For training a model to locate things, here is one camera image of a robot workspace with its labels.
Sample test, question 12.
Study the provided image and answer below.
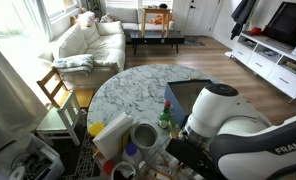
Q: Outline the natural wooden chair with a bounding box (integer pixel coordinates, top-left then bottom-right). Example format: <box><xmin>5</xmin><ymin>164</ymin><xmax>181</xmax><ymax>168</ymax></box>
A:
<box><xmin>37</xmin><ymin>68</ymin><xmax>94</xmax><ymax>109</ymax></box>

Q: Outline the white fabric sofa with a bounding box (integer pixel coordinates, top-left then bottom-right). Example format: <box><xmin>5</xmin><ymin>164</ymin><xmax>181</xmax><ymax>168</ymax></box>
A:
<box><xmin>39</xmin><ymin>7</ymin><xmax>142</xmax><ymax>89</ymax></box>

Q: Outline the green bottle red cap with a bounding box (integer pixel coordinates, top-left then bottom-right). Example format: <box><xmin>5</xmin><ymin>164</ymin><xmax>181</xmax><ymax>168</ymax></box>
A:
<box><xmin>159</xmin><ymin>100</ymin><xmax>171</xmax><ymax>129</ymax></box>

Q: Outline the navy blue open box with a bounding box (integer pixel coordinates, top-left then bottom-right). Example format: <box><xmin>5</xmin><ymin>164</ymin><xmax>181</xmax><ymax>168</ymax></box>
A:
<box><xmin>164</xmin><ymin>79</ymin><xmax>212</xmax><ymax>128</ymax></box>

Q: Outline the white tv cabinet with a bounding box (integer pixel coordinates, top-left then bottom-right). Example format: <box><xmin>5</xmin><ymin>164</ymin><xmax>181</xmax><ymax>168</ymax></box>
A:
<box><xmin>231</xmin><ymin>31</ymin><xmax>296</xmax><ymax>100</ymax></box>

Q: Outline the dark hanging jacket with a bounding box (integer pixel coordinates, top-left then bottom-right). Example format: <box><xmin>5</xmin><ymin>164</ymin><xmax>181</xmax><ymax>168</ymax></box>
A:
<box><xmin>230</xmin><ymin>0</ymin><xmax>256</xmax><ymax>40</ymax></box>

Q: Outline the yellow round lid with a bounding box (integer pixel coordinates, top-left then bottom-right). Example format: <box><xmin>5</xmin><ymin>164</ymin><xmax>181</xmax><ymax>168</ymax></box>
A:
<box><xmin>88</xmin><ymin>122</ymin><xmax>105</xmax><ymax>137</ymax></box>

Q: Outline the white curtain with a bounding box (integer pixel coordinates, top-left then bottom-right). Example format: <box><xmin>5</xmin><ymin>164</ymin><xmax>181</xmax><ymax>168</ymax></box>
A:
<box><xmin>0</xmin><ymin>52</ymin><xmax>46</xmax><ymax>150</ymax></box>

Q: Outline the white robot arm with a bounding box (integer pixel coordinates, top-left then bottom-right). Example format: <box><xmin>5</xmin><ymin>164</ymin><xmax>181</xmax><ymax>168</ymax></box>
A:
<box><xmin>166</xmin><ymin>84</ymin><xmax>296</xmax><ymax>180</ymax></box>

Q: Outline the white wooden chair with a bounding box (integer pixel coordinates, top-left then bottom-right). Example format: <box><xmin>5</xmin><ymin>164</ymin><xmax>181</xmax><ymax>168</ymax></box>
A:
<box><xmin>36</xmin><ymin>91</ymin><xmax>82</xmax><ymax>146</ymax></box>

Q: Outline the white bottle blue cap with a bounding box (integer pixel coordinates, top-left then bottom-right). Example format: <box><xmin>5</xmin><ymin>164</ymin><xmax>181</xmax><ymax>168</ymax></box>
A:
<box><xmin>122</xmin><ymin>143</ymin><xmax>142</xmax><ymax>167</ymax></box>

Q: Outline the black coffee table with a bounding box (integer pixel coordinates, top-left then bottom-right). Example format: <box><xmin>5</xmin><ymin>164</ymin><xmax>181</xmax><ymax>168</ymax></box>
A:
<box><xmin>130</xmin><ymin>30</ymin><xmax>185</xmax><ymax>51</ymax></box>

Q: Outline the grey folded blanket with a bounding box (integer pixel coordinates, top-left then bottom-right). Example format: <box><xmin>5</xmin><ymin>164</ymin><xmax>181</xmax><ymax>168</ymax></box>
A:
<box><xmin>52</xmin><ymin>54</ymin><xmax>94</xmax><ymax>74</ymax></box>

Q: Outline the wooden side table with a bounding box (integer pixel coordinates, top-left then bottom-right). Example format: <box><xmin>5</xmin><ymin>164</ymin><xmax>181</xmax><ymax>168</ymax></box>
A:
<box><xmin>141</xmin><ymin>7</ymin><xmax>171</xmax><ymax>36</ymax></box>

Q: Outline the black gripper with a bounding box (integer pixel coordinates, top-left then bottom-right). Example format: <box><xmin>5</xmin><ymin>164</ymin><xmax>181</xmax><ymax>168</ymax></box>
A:
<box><xmin>166</xmin><ymin>139</ymin><xmax>227</xmax><ymax>180</ymax></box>

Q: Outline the white plastic storage bin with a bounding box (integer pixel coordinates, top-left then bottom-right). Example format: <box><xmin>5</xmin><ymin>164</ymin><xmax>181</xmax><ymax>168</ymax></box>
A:
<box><xmin>0</xmin><ymin>134</ymin><xmax>65</xmax><ymax>180</ymax></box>

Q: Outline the black television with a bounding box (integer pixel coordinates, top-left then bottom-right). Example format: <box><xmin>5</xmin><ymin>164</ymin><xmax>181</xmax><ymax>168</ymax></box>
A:
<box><xmin>263</xmin><ymin>2</ymin><xmax>296</xmax><ymax>47</ymax></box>

